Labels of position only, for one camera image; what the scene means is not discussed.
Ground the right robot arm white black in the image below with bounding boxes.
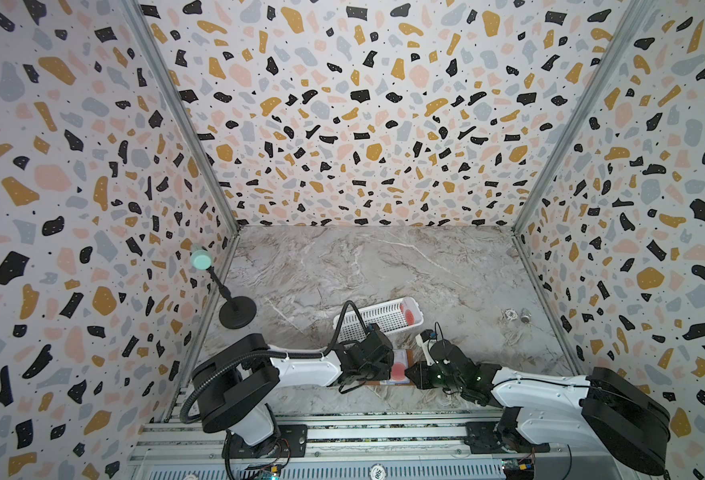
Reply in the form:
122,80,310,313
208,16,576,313
405,340,670,476

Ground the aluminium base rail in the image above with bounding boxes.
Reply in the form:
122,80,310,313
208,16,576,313
123,409,653,480

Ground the brown leather card holder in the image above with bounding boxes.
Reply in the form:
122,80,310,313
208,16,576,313
366,349,413,386

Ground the black stand with green ball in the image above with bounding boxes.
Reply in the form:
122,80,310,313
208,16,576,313
190,250,258,330

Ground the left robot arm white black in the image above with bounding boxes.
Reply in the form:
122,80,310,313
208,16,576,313
180,324,395,450

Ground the aluminium corner post left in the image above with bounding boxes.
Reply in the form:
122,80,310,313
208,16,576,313
120,0,240,237

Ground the aluminium corner post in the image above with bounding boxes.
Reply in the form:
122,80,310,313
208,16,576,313
120,0,240,237
512,0,655,238

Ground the white plastic slotted basket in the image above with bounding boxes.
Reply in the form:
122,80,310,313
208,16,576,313
332,297,423,343

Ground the aluminium corner post right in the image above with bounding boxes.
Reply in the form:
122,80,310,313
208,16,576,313
512,0,655,238

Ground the black corrugated cable hose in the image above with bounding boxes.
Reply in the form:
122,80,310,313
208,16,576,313
177,299,368,426

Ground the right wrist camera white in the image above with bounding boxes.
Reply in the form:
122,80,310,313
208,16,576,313
415,329,438,366

